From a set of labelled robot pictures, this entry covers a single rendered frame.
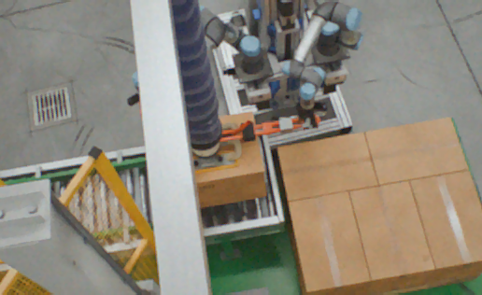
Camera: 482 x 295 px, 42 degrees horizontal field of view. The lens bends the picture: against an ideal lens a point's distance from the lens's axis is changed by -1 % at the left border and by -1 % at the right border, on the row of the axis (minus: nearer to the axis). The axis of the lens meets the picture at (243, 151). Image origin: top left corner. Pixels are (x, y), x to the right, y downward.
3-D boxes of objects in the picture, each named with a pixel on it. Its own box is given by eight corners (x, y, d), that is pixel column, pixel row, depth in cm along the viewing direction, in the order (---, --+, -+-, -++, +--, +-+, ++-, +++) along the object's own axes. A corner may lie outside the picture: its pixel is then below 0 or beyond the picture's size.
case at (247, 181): (171, 213, 392) (160, 189, 356) (164, 156, 409) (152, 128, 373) (266, 196, 393) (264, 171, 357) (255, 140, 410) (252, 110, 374)
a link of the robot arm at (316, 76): (307, 62, 331) (298, 78, 327) (327, 70, 328) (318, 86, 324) (306, 70, 338) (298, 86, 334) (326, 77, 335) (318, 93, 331)
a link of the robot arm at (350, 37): (344, 28, 386) (336, -3, 333) (366, 36, 382) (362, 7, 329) (335, 46, 385) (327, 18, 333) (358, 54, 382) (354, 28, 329)
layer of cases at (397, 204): (304, 305, 416) (306, 292, 380) (277, 170, 459) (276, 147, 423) (480, 273, 418) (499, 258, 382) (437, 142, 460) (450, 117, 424)
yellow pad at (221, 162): (180, 176, 359) (179, 173, 354) (178, 161, 363) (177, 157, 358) (239, 166, 359) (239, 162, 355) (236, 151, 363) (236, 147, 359)
